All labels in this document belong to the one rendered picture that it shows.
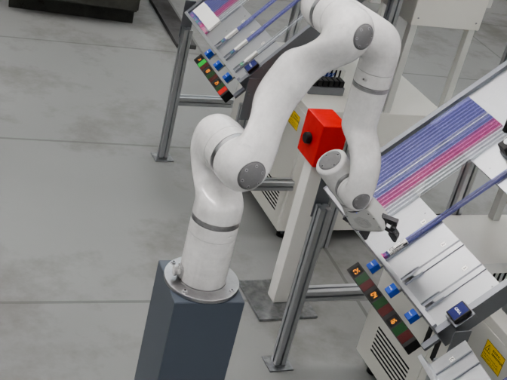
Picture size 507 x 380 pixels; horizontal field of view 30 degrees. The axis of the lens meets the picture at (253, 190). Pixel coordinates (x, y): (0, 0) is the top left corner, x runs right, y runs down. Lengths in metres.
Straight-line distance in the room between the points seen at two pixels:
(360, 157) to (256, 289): 1.43
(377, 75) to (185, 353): 0.83
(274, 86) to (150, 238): 1.78
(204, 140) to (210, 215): 0.18
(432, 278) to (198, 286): 0.63
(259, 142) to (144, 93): 2.97
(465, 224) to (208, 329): 1.15
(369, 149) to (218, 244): 0.43
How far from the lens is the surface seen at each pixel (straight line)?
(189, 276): 2.31
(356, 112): 2.29
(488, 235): 3.18
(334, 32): 2.07
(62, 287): 3.46
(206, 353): 2.41
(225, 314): 2.34
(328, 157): 2.37
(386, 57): 2.24
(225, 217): 2.21
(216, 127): 2.18
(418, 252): 2.61
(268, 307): 3.54
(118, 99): 4.91
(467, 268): 2.52
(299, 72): 2.12
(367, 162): 2.29
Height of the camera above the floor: 2.03
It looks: 28 degrees down
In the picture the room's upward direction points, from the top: 14 degrees clockwise
